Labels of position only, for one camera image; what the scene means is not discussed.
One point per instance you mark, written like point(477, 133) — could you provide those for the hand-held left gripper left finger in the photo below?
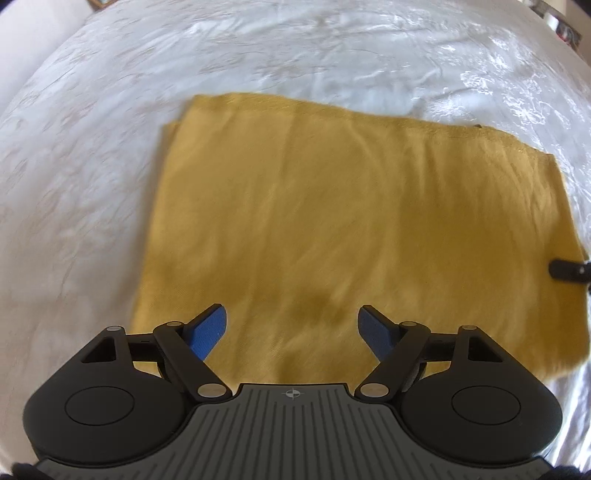
point(210, 330)

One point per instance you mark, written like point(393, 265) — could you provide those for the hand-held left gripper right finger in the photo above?
point(373, 330)

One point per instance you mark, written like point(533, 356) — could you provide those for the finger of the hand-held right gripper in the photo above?
point(570, 270)

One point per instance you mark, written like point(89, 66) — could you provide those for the yellow knit sweater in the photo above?
point(346, 221)

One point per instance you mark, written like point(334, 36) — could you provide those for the white embroidered bedspread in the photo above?
point(92, 184)

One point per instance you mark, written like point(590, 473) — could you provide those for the dark picture frame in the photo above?
point(569, 32)

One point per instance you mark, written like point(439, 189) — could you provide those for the wooden photo frame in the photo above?
point(102, 3)

